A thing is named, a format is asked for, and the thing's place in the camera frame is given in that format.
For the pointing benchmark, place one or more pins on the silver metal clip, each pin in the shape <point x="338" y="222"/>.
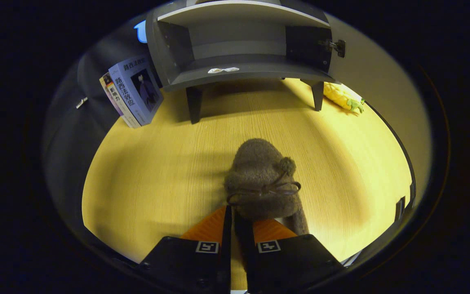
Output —
<point x="81" y="103"/>

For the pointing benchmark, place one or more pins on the brown fuzzy shoe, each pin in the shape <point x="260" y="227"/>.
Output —
<point x="259" y="171"/>

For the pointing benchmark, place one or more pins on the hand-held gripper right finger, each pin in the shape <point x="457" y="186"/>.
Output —
<point x="296" y="261"/>

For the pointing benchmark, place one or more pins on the blue purple book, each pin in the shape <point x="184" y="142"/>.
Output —
<point x="137" y="90"/>

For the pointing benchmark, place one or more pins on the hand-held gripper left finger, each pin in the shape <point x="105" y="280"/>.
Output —
<point x="186" y="263"/>

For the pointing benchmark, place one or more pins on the grey shoe cabinet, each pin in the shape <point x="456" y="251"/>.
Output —
<point x="239" y="49"/>

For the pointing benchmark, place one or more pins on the yellow plush toy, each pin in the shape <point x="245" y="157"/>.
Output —
<point x="341" y="96"/>

